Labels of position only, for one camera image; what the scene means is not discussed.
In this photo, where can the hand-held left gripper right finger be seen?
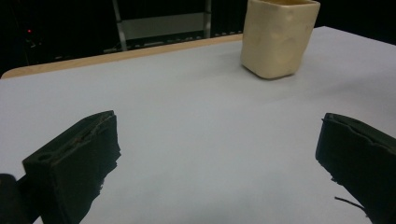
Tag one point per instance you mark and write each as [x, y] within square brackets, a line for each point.
[361, 155]

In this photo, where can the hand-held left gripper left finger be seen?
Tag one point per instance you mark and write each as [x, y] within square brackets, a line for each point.
[71, 168]

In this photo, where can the cream square cup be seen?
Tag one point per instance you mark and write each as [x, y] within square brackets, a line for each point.
[277, 37]

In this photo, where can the white table sheet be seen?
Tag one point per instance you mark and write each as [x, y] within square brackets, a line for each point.
[202, 130]

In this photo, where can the dark device with red light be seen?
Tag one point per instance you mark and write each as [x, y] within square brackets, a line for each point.
[29, 32]

